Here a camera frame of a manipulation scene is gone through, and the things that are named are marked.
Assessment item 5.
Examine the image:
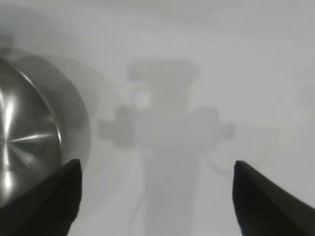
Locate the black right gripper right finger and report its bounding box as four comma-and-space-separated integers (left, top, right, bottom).
233, 160, 315, 236

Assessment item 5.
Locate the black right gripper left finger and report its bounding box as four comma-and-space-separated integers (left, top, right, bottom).
0, 159, 82, 236

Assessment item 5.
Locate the stainless steel mixing bowl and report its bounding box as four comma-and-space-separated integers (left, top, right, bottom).
0, 48, 92, 206

